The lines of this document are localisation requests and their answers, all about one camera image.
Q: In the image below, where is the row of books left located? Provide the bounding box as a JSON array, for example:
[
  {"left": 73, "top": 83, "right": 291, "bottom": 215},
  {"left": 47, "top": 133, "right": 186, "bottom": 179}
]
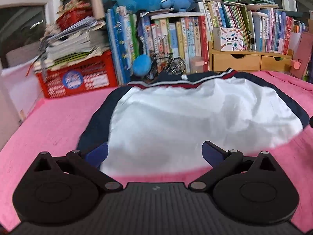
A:
[{"left": 106, "top": 6, "right": 209, "bottom": 85}]

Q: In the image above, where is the red plastic crate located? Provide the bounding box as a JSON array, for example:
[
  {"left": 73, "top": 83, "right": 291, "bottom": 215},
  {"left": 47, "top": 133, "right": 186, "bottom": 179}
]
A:
[{"left": 35, "top": 50, "right": 118, "bottom": 99}]

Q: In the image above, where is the white colourful card box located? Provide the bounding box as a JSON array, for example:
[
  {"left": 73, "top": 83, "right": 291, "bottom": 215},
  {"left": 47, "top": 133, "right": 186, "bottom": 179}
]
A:
[{"left": 213, "top": 27, "right": 244, "bottom": 52}]

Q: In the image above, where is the wooden drawer organizer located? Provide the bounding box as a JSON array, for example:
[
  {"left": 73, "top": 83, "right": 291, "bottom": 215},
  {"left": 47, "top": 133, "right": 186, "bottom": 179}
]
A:
[{"left": 208, "top": 42, "right": 293, "bottom": 73}]

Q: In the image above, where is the pink bunny towel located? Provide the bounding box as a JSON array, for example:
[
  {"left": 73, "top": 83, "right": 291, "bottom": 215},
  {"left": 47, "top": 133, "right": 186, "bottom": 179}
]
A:
[{"left": 0, "top": 70, "right": 313, "bottom": 232}]

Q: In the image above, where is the row of books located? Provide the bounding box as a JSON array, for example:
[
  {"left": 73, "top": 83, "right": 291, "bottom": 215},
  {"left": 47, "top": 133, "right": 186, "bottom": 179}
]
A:
[
  {"left": 106, "top": 6, "right": 209, "bottom": 85},
  {"left": 198, "top": 1, "right": 294, "bottom": 55}
]

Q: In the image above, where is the cardboard tube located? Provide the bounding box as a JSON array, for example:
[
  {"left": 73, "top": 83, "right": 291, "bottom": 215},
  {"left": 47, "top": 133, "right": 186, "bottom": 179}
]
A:
[{"left": 90, "top": 0, "right": 105, "bottom": 20}]

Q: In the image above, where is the white paper sheet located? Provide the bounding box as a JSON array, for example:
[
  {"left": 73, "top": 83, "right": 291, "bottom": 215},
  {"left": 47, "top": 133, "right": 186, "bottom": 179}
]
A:
[{"left": 1, "top": 59, "right": 43, "bottom": 121}]

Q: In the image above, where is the white and navy jacket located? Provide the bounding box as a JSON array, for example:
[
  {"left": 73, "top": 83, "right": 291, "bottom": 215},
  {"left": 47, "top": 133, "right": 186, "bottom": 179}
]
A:
[{"left": 77, "top": 69, "right": 309, "bottom": 177}]

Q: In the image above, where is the row of books right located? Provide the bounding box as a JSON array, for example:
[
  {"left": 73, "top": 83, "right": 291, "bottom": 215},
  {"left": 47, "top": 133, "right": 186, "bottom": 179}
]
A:
[{"left": 198, "top": 1, "right": 294, "bottom": 55}]

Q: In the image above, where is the blue plush ball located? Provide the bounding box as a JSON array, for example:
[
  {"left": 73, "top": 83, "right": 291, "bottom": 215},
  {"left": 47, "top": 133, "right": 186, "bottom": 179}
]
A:
[{"left": 132, "top": 54, "right": 152, "bottom": 77}]

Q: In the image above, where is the miniature black bicycle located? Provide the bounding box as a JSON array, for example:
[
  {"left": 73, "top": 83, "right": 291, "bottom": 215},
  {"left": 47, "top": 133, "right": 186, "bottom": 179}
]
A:
[{"left": 144, "top": 52, "right": 186, "bottom": 81}]

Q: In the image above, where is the stack of papers and books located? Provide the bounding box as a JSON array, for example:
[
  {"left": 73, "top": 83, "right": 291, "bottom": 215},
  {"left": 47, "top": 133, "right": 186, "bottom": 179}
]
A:
[{"left": 30, "top": 16, "right": 110, "bottom": 72}]

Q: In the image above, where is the small red basket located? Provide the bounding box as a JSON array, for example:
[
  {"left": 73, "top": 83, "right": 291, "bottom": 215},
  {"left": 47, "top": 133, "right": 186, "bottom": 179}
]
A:
[{"left": 56, "top": 7, "right": 93, "bottom": 31}]

